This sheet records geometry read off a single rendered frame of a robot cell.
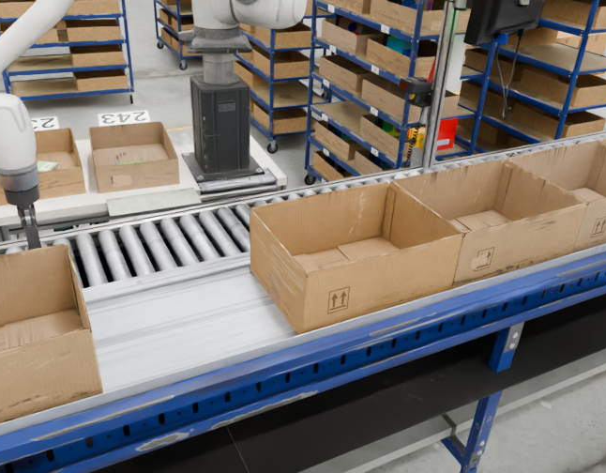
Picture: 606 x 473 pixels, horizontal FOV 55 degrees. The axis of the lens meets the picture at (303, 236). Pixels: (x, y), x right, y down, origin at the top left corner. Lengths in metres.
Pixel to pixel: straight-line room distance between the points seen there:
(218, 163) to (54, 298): 1.02
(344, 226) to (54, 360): 0.78
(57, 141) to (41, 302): 1.21
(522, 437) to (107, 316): 1.60
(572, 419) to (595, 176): 0.96
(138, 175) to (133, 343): 0.97
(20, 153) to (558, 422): 2.03
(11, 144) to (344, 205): 0.78
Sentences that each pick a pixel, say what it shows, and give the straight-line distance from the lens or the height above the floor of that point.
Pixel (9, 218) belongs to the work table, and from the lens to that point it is 2.09.
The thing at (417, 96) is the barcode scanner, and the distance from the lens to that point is 2.30.
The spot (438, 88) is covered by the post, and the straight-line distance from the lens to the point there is 2.28.
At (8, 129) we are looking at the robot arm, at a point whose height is 1.21.
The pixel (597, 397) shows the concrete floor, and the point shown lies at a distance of 2.68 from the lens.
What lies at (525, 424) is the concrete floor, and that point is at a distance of 2.45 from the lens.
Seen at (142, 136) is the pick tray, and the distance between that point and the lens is 2.48.
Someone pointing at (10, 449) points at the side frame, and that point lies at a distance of 1.10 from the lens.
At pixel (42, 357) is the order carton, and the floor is 1.02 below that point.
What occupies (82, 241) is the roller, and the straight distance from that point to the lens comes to 1.88.
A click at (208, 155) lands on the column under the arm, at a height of 0.84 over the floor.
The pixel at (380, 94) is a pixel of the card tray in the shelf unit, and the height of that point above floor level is 0.81.
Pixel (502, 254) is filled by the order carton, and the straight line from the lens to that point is 1.47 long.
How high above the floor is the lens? 1.70
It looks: 31 degrees down
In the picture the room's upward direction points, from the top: 3 degrees clockwise
